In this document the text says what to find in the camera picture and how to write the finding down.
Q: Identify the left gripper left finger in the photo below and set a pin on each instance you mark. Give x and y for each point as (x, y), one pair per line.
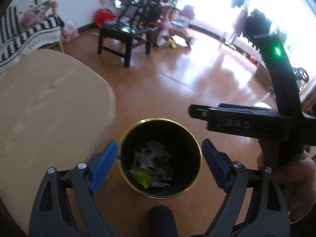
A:
(51, 213)

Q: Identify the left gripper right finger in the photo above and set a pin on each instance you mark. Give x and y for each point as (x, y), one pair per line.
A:
(254, 204)

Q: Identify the black gold-rimmed trash bin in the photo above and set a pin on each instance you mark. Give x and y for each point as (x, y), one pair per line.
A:
(166, 147)

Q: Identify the person right hand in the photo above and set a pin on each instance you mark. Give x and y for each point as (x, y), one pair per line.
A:
(300, 173)

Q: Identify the yellow-green snack packet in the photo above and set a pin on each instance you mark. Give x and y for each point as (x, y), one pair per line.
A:
(142, 176)

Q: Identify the round wooden table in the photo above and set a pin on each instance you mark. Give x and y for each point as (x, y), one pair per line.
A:
(55, 112)

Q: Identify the pink children tricycle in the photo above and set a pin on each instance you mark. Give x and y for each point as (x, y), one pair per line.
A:
(173, 23)

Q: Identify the striped black white sofa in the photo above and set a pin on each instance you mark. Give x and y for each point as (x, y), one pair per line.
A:
(18, 40)

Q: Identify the black wooden chair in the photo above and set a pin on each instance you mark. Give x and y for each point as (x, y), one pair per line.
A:
(130, 28)

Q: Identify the floral pink cushion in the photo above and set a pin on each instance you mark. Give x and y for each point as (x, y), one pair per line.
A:
(34, 15)

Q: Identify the red plastic bag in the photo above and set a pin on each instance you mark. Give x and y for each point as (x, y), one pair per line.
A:
(103, 16)

